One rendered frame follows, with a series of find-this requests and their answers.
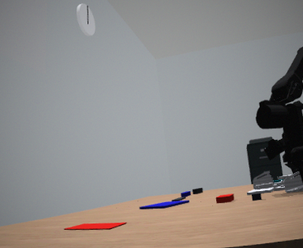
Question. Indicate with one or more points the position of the blue flat plate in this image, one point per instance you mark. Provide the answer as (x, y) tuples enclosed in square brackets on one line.
[(163, 205)]

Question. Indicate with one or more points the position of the red flat plate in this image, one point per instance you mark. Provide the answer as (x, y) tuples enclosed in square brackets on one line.
[(95, 226)]

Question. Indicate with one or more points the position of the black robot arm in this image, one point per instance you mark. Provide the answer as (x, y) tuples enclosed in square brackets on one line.
[(275, 114)]

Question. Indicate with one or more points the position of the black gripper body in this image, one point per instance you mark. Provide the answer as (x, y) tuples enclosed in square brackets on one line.
[(295, 137)]

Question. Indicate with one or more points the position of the red rectangular block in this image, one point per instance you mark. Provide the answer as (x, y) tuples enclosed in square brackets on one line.
[(225, 198)]

